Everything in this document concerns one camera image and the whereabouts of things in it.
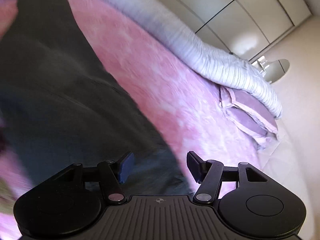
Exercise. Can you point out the white striped duvet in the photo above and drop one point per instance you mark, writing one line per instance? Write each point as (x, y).
(211, 63)

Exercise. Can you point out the pink ruffled pillow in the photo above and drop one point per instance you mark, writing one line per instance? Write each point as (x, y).
(249, 115)

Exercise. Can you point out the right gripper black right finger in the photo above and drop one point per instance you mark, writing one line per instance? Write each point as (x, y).
(200, 169)

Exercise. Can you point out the white wardrobe with doors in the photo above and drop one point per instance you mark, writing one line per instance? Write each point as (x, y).
(242, 27)

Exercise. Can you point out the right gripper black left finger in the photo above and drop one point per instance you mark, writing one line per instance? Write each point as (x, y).
(112, 170)

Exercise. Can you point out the pink floral bed blanket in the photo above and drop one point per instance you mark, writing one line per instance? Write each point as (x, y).
(183, 106)

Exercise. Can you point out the dark grey garment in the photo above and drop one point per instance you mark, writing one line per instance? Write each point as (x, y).
(60, 106)

